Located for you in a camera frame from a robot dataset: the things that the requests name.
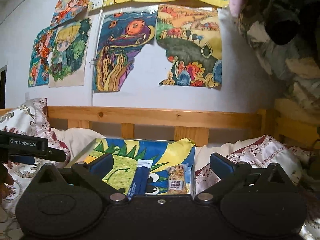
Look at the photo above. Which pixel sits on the wooden bed headboard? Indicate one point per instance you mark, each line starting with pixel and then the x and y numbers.
pixel 194 125

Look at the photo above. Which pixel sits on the floral satin pillow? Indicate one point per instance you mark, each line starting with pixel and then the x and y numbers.
pixel 30 132
pixel 258 152

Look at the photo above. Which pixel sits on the person's left hand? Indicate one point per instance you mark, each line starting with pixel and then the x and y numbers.
pixel 5 182

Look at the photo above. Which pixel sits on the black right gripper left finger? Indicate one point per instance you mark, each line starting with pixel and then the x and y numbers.
pixel 91 175

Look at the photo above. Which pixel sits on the dark blue snack packet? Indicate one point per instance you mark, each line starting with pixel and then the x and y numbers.
pixel 140 179

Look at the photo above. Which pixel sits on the floral satin pillow left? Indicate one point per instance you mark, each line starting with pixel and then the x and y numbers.
pixel 30 132

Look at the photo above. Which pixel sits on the grey wall panel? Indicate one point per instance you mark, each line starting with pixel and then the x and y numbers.
pixel 3 74

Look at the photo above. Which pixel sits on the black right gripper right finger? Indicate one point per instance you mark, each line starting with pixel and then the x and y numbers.
pixel 232 177

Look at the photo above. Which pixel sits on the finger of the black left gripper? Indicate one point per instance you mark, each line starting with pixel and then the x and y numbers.
pixel 56 155

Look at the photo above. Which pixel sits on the camouflage fabric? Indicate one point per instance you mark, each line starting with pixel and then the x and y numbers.
pixel 284 34

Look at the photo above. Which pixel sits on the orange girl wall drawing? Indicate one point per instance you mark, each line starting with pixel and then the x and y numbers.
pixel 39 66

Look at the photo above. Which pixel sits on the landscape flowers wall painting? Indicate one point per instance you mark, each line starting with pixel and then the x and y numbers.
pixel 192 41

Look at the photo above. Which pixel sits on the brown sugar nut bar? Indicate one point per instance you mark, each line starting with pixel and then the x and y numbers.
pixel 176 179

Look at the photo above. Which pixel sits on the blond child wall drawing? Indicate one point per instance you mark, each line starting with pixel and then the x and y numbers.
pixel 67 67

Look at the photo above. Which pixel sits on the white wall pipe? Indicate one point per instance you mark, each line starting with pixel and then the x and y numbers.
pixel 93 59

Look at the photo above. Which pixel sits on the swirly night wall painting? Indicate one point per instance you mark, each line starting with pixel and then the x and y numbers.
pixel 123 35

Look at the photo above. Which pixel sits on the floral satin pillow right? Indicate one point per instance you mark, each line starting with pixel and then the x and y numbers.
pixel 258 152

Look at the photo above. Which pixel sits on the red haired girl drawing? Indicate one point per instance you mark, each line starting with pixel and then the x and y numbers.
pixel 66 10

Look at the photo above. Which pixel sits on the white cream cushion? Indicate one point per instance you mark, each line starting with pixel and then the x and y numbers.
pixel 76 139

